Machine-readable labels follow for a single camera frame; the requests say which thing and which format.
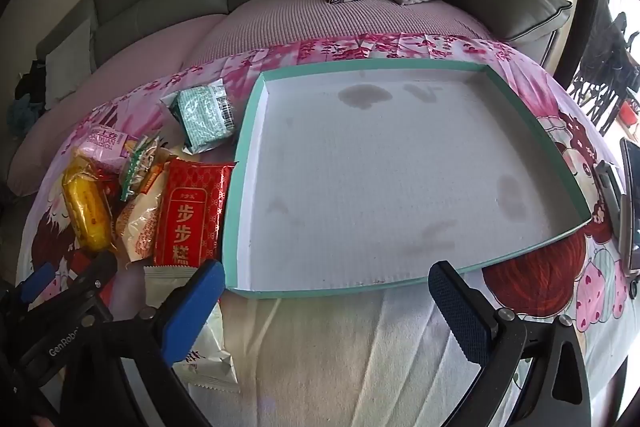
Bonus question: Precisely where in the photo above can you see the pink waffle sofa cover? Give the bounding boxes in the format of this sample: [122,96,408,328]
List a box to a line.
[7,0,493,198]

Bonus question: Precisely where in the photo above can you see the light grey cushion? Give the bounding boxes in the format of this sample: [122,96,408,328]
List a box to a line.
[44,19,93,110]

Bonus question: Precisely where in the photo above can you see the black metal rack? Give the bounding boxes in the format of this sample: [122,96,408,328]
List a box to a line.
[570,12,640,138]

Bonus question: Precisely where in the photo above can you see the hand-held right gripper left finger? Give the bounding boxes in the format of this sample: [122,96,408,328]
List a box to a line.
[65,259,226,427]

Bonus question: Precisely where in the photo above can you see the green patterned snack packet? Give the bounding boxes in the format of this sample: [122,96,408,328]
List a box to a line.
[160,78,236,154]

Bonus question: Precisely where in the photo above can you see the grey device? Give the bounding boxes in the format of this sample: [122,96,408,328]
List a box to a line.
[592,161,626,223]

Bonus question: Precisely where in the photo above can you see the large red snack packet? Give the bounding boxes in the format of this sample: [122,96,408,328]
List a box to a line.
[152,158,237,269]

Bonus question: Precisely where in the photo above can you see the golden wrapped snack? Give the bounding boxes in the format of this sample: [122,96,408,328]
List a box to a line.
[61,155,115,254]

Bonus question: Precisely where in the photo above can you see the smartphone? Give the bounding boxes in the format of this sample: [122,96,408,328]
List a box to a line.
[620,137,640,275]

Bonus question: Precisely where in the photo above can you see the teal-edged white tray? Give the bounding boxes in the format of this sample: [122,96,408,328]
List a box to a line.
[221,59,592,299]

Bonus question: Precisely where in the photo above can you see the pink snack packet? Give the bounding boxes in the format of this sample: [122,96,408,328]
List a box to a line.
[75,124,143,175]

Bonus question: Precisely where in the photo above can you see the pink floral printed blanket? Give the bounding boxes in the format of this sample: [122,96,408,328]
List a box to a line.
[15,32,640,427]

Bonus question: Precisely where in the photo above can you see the orange white swiss roll packet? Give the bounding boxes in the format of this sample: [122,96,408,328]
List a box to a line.
[115,147,171,263]

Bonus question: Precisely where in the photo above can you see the teal cloth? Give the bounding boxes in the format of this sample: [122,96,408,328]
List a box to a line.
[7,99,46,138]

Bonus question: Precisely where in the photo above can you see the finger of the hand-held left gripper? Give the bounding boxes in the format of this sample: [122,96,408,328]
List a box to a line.
[20,253,118,328]
[0,263,57,308]

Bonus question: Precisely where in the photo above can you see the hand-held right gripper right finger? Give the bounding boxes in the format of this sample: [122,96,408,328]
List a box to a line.
[429,261,593,427]

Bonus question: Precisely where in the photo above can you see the dark cloth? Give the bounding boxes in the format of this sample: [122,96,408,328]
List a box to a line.
[14,59,48,102]

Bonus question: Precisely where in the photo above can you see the dark window frame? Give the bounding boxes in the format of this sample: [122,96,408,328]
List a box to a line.
[547,0,608,82]

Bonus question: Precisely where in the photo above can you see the white snack packet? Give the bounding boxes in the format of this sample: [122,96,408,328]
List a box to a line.
[143,264,238,390]

